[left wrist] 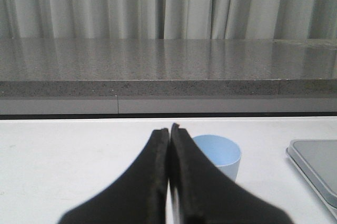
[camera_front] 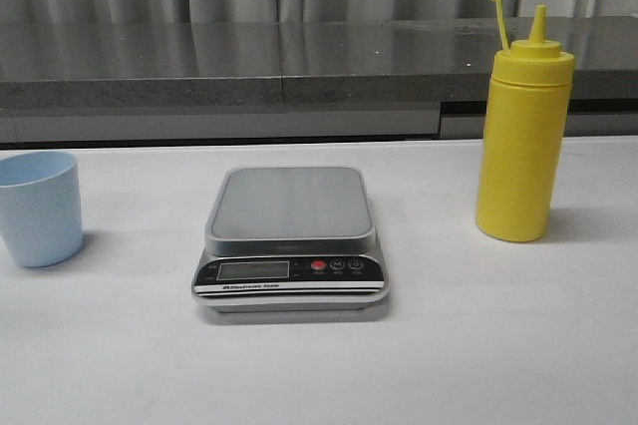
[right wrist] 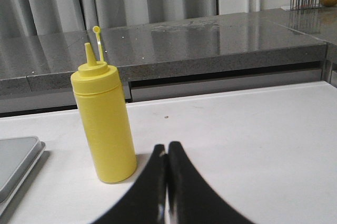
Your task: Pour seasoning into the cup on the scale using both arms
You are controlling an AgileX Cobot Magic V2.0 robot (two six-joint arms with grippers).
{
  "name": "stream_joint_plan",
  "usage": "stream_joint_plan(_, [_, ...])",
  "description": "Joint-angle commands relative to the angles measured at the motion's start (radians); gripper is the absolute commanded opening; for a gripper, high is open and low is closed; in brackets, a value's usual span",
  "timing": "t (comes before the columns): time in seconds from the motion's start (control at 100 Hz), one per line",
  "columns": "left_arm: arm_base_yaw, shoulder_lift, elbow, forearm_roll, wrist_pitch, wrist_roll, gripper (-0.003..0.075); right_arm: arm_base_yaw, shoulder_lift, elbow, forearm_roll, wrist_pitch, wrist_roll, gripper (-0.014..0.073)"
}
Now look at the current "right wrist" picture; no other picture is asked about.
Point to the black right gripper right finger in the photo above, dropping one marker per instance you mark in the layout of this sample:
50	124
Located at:
191	198

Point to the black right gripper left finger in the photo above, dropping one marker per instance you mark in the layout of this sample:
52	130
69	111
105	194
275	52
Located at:
145	201

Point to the yellow squeeze bottle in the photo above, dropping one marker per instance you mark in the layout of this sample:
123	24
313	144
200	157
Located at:
100	100

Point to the silver digital kitchen scale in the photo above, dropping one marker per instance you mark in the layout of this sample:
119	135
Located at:
18	157

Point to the grey stone counter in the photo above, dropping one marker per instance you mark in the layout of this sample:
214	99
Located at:
172	59

